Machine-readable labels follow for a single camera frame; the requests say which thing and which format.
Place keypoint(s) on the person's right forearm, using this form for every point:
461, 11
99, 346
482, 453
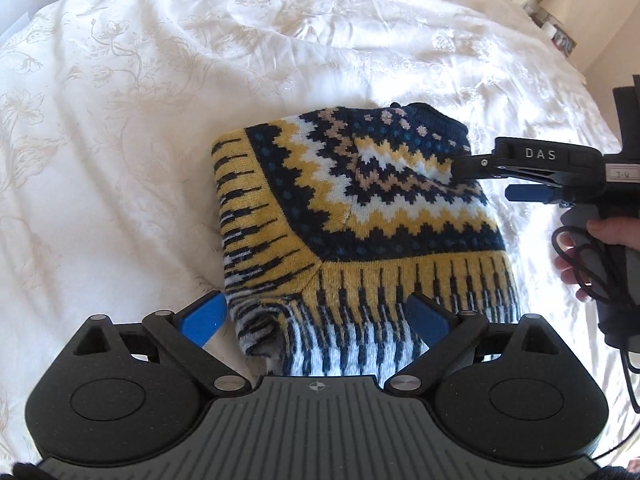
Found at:
620, 327

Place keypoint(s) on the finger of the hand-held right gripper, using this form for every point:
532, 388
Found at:
530, 193
530, 162

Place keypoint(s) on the white embroidered bedspread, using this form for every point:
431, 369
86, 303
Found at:
175, 85

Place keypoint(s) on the navy yellow zigzag knit sweater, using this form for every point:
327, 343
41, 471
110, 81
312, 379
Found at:
380, 200

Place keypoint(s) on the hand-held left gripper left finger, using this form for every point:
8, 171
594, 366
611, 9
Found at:
205, 317

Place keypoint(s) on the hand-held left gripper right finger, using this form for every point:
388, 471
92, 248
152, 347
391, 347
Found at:
427, 317

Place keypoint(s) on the person's right hand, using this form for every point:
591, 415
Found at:
617, 232

